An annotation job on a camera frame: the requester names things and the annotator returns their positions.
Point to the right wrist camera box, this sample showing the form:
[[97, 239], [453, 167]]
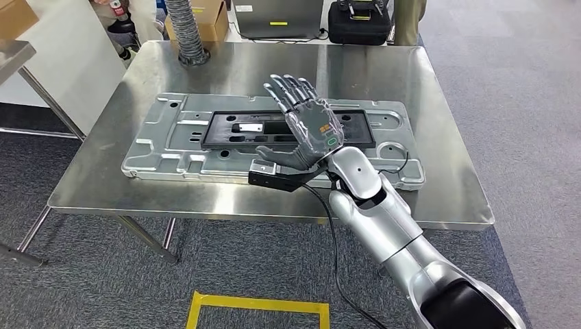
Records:
[[272, 179]]

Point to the steel table frame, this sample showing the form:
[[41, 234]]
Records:
[[13, 54]]

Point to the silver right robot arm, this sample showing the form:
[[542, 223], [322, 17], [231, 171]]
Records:
[[386, 227]]

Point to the black equipment case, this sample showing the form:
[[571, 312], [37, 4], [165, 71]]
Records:
[[358, 29]]

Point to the black plastic panel part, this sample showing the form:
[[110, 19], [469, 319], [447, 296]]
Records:
[[218, 129]]

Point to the red white bottle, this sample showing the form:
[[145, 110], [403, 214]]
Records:
[[119, 9]]

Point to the person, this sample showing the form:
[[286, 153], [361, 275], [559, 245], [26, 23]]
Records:
[[145, 16], [408, 20]]

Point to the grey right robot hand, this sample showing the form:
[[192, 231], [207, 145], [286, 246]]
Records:
[[317, 129]]

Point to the white panel board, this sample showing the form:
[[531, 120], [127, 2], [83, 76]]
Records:
[[77, 59]]

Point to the brown cardboard box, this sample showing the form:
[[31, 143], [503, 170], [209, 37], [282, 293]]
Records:
[[16, 16], [215, 18]]

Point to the stainless steel workbench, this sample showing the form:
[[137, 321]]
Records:
[[272, 63]]

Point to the long silver metal part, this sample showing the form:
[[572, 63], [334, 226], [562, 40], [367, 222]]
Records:
[[172, 150]]

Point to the grey equipment case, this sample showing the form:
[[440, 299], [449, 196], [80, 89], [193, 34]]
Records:
[[277, 13]]

